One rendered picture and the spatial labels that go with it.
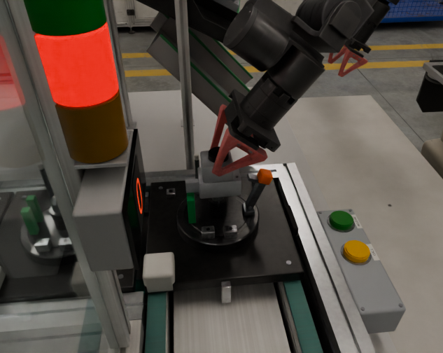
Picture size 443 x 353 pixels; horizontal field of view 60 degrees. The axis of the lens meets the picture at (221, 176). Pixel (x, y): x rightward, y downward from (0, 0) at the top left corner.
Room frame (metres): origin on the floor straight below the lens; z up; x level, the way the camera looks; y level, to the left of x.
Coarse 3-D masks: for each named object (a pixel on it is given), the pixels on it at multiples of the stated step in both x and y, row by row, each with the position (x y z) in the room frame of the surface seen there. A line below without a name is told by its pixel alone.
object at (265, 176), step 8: (248, 176) 0.47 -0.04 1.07; (256, 176) 0.48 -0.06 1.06; (264, 176) 0.47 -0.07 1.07; (272, 176) 0.47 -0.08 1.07; (256, 184) 0.48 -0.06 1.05; (264, 184) 0.47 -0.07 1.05; (256, 192) 0.47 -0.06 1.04; (248, 200) 0.47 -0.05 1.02; (256, 200) 0.47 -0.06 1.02; (248, 208) 0.47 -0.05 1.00
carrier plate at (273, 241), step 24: (264, 192) 0.55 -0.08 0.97; (168, 216) 0.48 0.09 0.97; (264, 216) 0.48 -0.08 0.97; (168, 240) 0.43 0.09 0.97; (264, 240) 0.43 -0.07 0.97; (288, 240) 0.43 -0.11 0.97; (192, 264) 0.38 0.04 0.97; (216, 264) 0.38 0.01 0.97; (240, 264) 0.38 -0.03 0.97; (264, 264) 0.38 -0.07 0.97; (288, 264) 0.38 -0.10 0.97; (192, 288) 0.35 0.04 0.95
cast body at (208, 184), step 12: (204, 156) 0.47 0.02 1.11; (216, 156) 0.45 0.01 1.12; (228, 156) 0.46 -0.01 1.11; (204, 168) 0.44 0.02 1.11; (192, 180) 0.46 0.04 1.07; (204, 180) 0.44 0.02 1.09; (216, 180) 0.44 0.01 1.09; (228, 180) 0.44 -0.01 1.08; (240, 180) 0.45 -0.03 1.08; (192, 192) 0.45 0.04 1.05; (204, 192) 0.44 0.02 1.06; (216, 192) 0.44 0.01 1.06; (228, 192) 0.44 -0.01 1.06; (240, 192) 0.44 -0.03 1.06
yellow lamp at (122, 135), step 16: (64, 112) 0.25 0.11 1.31; (80, 112) 0.24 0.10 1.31; (96, 112) 0.25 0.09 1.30; (112, 112) 0.26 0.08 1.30; (64, 128) 0.25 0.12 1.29; (80, 128) 0.24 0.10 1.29; (96, 128) 0.25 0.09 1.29; (112, 128) 0.25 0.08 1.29; (80, 144) 0.24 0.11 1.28; (96, 144) 0.25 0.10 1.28; (112, 144) 0.25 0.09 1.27; (80, 160) 0.25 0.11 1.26; (96, 160) 0.24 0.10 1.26
